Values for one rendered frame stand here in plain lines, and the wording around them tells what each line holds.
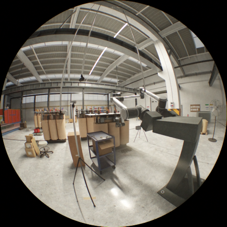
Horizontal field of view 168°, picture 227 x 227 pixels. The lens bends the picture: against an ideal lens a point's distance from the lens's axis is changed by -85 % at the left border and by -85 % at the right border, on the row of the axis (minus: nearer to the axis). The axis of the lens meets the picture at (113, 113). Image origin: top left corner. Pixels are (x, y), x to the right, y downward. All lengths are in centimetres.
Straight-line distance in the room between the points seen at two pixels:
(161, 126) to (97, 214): 162
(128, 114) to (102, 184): 149
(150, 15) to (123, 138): 1015
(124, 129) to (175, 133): 202
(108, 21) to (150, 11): 410
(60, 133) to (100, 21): 976
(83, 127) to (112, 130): 177
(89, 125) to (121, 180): 292
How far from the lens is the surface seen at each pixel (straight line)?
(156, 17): 992
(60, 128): 388
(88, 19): 947
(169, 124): 106
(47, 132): 413
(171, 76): 683
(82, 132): 390
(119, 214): 149
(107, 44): 435
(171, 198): 173
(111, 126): 246
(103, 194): 165
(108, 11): 720
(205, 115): 915
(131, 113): 128
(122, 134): 278
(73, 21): 850
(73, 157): 213
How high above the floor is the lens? 145
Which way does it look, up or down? 2 degrees down
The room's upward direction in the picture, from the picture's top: 2 degrees counter-clockwise
